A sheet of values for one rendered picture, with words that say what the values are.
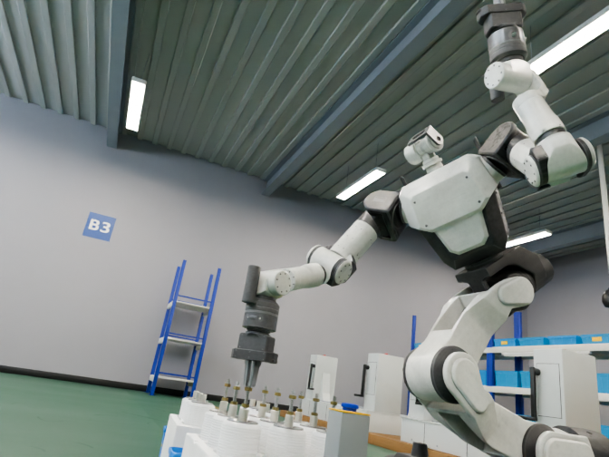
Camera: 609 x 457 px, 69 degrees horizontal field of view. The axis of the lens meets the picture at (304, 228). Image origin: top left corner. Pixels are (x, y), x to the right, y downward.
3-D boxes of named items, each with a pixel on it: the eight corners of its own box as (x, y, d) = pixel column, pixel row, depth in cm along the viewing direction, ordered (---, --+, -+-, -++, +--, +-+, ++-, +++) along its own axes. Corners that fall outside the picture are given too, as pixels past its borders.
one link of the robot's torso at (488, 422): (520, 434, 138) (412, 340, 130) (582, 445, 120) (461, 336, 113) (505, 483, 131) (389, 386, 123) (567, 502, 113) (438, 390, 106)
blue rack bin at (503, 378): (519, 391, 633) (519, 375, 640) (544, 393, 600) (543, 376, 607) (494, 385, 614) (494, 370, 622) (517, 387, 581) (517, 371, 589)
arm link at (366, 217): (362, 241, 153) (385, 215, 158) (382, 248, 147) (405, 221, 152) (352, 217, 146) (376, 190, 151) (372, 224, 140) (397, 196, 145)
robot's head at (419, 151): (426, 168, 144) (413, 143, 144) (449, 154, 135) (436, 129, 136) (413, 173, 140) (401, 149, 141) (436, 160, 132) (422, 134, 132)
